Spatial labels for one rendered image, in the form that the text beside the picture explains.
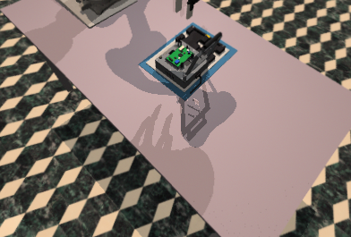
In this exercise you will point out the green circuit board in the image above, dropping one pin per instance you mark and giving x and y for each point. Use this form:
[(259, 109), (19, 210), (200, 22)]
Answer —
[(179, 56)]

